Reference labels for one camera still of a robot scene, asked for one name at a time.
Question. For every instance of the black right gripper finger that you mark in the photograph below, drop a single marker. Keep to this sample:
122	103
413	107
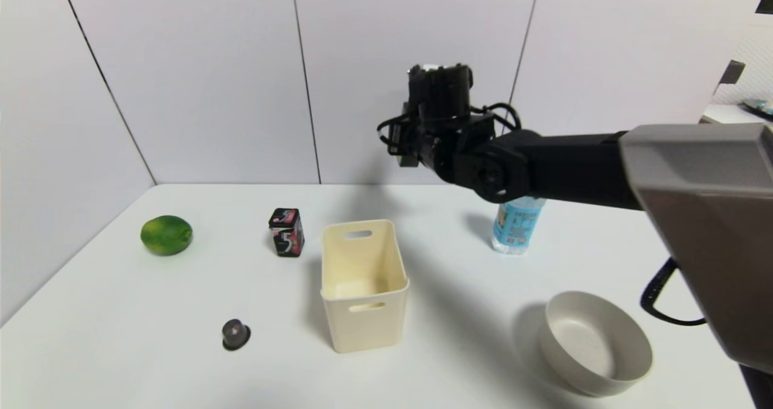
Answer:
408	137

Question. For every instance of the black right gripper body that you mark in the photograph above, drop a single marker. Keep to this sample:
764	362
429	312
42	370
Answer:
403	136

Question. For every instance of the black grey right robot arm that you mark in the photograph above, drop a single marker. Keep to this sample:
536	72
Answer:
604	167

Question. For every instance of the beige brown bowl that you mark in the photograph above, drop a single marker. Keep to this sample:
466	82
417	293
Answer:
595	345

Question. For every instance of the clear water bottle blue cap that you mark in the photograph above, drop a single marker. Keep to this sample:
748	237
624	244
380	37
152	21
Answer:
516	225

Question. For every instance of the black red gum box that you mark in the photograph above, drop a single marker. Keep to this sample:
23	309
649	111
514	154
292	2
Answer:
286	233

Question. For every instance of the cream plastic basket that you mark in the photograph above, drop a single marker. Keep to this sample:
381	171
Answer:
363	312

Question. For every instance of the green lime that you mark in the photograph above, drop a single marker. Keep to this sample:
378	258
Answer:
166	235

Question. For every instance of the dark coffee capsule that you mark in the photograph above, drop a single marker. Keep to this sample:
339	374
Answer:
235	333

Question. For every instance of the white side desk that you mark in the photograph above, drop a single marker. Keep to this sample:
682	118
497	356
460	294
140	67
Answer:
731	114

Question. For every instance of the grey block on pegboard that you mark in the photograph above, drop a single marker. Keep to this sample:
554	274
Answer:
732	72

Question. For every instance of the white pegboard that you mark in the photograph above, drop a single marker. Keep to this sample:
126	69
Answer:
752	64

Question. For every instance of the dark plate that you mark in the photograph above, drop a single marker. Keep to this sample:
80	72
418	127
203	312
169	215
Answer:
760	107

